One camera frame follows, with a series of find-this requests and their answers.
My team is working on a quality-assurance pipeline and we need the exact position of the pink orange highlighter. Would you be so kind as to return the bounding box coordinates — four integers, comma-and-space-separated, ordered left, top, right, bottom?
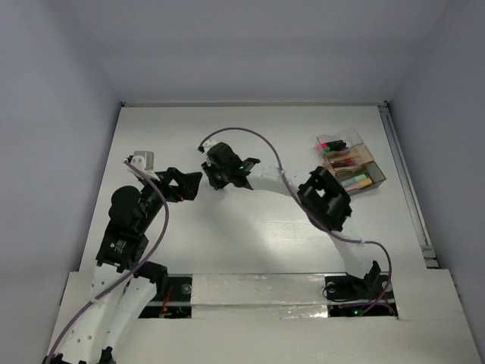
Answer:
346, 178, 373, 191

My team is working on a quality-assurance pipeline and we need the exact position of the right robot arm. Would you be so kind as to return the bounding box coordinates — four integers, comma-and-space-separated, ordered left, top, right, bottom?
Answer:
199, 140, 381, 297

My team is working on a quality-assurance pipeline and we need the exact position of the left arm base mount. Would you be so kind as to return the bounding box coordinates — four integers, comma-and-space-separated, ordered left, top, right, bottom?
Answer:
139, 275, 192, 319

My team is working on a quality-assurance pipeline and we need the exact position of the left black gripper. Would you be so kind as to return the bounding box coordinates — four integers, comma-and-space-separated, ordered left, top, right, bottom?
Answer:
137, 166, 202, 231

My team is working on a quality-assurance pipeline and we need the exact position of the clear organizer container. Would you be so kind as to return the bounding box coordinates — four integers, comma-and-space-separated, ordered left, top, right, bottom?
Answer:
314, 128, 386, 196

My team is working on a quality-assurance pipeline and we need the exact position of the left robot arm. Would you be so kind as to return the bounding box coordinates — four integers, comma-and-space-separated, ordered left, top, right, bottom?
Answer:
44, 165, 202, 363

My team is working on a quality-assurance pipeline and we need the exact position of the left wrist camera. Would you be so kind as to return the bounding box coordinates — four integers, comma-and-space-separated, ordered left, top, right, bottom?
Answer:
124, 150, 158, 179

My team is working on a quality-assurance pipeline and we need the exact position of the red gel pen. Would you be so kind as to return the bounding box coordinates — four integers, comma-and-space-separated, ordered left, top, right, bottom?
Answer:
330, 158, 357, 168

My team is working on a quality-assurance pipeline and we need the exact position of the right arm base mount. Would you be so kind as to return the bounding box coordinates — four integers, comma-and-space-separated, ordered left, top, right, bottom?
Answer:
322, 261, 398, 318

